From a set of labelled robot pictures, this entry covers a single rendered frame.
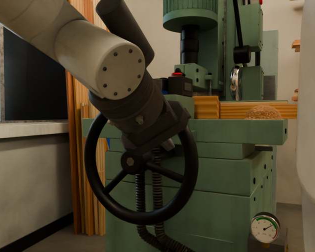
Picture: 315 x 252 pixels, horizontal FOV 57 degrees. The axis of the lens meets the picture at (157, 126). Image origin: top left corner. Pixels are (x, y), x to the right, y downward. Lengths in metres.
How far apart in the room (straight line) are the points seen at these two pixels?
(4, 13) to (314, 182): 0.26
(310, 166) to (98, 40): 0.23
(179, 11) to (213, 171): 0.48
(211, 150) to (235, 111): 0.19
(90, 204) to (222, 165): 1.69
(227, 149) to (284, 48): 2.66
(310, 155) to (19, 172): 2.06
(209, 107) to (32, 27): 0.63
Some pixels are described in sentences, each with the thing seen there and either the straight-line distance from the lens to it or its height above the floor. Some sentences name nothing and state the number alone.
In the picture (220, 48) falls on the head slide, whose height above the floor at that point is 1.14.
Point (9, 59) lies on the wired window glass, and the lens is 2.21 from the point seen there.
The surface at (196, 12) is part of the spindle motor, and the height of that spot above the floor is 1.21.
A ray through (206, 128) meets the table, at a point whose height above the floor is 0.88.
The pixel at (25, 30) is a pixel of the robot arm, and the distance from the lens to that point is 0.30.
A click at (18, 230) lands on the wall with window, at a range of 2.25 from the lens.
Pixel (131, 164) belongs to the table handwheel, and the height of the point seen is 0.80.
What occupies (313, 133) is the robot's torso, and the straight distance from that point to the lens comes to 0.17.
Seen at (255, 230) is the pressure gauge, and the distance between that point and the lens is 0.72.
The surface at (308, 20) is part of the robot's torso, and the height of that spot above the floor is 0.96.
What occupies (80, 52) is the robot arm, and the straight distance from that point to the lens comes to 0.33.
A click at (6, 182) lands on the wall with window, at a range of 2.10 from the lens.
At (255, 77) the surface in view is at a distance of 1.07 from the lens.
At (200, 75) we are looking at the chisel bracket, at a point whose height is 1.04.
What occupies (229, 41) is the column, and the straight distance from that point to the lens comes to 1.14.
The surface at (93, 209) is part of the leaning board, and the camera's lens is 2.39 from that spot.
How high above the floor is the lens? 0.91
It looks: 2 degrees down
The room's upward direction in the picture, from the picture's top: straight up
